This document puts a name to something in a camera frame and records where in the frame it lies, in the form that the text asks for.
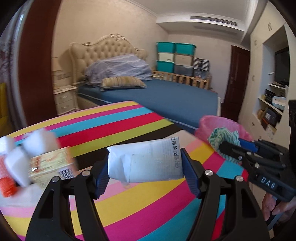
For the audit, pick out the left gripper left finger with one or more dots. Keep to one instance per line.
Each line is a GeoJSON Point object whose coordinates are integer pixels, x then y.
{"type": "Point", "coordinates": [101, 177]}

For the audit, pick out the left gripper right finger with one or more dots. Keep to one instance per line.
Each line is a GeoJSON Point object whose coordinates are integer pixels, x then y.
{"type": "Point", "coordinates": [190, 174]}

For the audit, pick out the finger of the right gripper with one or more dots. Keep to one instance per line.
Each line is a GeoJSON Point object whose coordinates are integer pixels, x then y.
{"type": "Point", "coordinates": [249, 145]}
{"type": "Point", "coordinates": [234, 153]}

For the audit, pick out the green zigzag cloth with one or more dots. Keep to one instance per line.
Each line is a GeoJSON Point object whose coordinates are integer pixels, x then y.
{"type": "Point", "coordinates": [220, 135]}

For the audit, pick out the white paper packet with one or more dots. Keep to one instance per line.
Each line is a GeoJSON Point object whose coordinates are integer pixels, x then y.
{"type": "Point", "coordinates": [150, 161]}

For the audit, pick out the herbal medicine box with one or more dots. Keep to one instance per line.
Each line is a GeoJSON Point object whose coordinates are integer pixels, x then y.
{"type": "Point", "coordinates": [44, 167]}

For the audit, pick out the pink orange foam net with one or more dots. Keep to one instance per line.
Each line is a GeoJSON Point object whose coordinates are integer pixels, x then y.
{"type": "Point", "coordinates": [7, 184]}

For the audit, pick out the pink trash bag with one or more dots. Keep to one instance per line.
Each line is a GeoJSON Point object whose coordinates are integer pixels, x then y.
{"type": "Point", "coordinates": [210, 122]}

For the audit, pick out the person's right hand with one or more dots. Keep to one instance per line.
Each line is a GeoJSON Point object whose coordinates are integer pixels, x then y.
{"type": "Point", "coordinates": [269, 207]}

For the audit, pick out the blue mattress bed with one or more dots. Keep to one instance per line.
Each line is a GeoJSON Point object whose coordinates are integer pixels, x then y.
{"type": "Point", "coordinates": [182, 104]}

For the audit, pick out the white foam block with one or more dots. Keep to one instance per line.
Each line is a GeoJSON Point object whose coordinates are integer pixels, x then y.
{"type": "Point", "coordinates": [7, 144]}
{"type": "Point", "coordinates": [39, 142]}
{"type": "Point", "coordinates": [17, 163]}

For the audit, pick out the dark wood door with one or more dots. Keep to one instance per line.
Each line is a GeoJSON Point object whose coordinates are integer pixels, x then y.
{"type": "Point", "coordinates": [237, 82]}

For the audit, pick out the white bedside table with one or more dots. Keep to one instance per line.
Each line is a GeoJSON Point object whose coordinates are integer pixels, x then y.
{"type": "Point", "coordinates": [65, 99]}

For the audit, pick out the striped pillow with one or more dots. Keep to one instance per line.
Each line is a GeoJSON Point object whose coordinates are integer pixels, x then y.
{"type": "Point", "coordinates": [121, 82]}

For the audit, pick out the dark wood wardrobe panel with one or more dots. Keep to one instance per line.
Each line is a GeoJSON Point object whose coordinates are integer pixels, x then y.
{"type": "Point", "coordinates": [35, 62]}

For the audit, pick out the black television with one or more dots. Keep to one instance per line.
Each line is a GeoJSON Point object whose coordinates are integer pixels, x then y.
{"type": "Point", "coordinates": [282, 67]}

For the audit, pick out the black white checked bag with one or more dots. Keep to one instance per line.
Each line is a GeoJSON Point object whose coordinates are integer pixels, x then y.
{"type": "Point", "coordinates": [201, 64]}

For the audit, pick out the grey clear storage bin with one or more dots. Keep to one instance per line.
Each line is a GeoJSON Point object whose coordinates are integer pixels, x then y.
{"type": "Point", "coordinates": [183, 70]}

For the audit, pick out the yellow leather armchair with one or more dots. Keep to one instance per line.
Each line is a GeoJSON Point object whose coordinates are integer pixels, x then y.
{"type": "Point", "coordinates": [5, 122]}

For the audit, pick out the teal storage bin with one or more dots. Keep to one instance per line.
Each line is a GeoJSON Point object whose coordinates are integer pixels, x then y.
{"type": "Point", "coordinates": [166, 47]}
{"type": "Point", "coordinates": [165, 66]}
{"type": "Point", "coordinates": [185, 49]}

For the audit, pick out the grey purple duvet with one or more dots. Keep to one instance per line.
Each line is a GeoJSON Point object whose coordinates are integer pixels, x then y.
{"type": "Point", "coordinates": [119, 66]}

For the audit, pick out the beige storage box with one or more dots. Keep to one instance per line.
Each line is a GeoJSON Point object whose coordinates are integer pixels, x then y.
{"type": "Point", "coordinates": [181, 59]}

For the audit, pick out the tufted beige headboard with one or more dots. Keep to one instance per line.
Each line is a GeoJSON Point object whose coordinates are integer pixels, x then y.
{"type": "Point", "coordinates": [112, 45]}

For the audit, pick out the white storage box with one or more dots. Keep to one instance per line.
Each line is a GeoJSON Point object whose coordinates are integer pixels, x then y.
{"type": "Point", "coordinates": [169, 57]}

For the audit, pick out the air conditioner vent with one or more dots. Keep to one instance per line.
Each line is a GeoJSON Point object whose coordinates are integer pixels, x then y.
{"type": "Point", "coordinates": [218, 20]}

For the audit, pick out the wooden crib rail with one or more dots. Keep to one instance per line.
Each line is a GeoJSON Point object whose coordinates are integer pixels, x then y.
{"type": "Point", "coordinates": [183, 79]}

